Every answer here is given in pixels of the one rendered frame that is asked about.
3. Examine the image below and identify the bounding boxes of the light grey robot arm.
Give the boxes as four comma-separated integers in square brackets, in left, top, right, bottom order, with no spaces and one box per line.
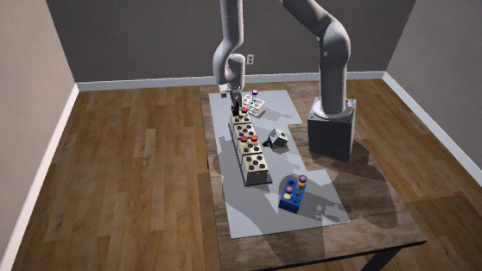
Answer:
[213,0,352,120]

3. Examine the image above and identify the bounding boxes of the blue tube rack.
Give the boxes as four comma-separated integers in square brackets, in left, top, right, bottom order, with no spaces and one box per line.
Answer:
[278,179,306,214]

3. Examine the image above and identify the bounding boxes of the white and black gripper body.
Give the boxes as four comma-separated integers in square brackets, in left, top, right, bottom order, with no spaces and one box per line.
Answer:
[230,89,243,108]

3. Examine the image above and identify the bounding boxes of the white tube rack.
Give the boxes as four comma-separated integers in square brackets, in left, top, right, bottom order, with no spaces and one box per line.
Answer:
[239,95,264,117]

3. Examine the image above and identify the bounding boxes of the grey bench mat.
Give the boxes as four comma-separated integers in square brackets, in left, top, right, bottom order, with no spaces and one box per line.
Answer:
[208,90,351,239]

